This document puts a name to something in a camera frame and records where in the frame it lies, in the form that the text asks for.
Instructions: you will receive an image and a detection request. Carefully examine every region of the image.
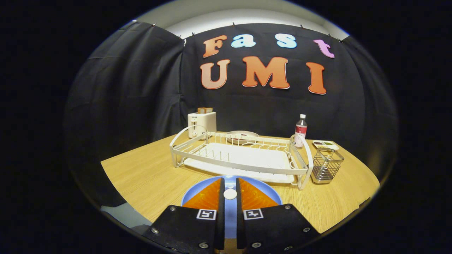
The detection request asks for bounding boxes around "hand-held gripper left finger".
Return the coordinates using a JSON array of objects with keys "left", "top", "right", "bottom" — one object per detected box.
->
[{"left": 142, "top": 177, "right": 226, "bottom": 254}]

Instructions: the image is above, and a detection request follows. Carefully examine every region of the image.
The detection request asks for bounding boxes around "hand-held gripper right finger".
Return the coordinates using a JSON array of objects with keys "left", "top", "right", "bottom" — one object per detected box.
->
[{"left": 236, "top": 177, "right": 321, "bottom": 254}]

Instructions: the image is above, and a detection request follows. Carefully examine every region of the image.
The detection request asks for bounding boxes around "blue plate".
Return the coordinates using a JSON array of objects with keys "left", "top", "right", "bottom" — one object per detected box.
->
[{"left": 181, "top": 175, "right": 283, "bottom": 239}]

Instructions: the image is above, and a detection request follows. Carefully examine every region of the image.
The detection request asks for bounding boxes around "white wire dish rack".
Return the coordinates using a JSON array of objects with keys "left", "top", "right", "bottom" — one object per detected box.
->
[{"left": 169, "top": 125, "right": 314, "bottom": 191}]

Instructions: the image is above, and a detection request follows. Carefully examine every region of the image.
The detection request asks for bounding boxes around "metal wire basket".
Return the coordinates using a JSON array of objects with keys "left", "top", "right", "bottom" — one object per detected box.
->
[{"left": 311, "top": 147, "right": 345, "bottom": 185}]

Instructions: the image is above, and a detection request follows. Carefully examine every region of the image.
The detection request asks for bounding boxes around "beige plate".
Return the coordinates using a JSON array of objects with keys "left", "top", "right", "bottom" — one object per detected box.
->
[{"left": 226, "top": 131, "right": 260, "bottom": 144}]

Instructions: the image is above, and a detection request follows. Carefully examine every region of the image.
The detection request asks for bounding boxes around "white divided dish with beans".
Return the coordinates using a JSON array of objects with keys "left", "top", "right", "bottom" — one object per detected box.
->
[{"left": 313, "top": 140, "right": 339, "bottom": 151}]

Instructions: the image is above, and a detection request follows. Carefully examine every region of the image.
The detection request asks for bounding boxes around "white toaster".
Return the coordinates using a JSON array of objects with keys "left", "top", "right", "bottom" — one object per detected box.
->
[{"left": 188, "top": 112, "right": 217, "bottom": 139}]

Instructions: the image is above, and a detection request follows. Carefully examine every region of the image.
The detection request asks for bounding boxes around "clear bottle red label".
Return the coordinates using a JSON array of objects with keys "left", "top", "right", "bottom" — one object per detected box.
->
[{"left": 294, "top": 114, "right": 308, "bottom": 148}]

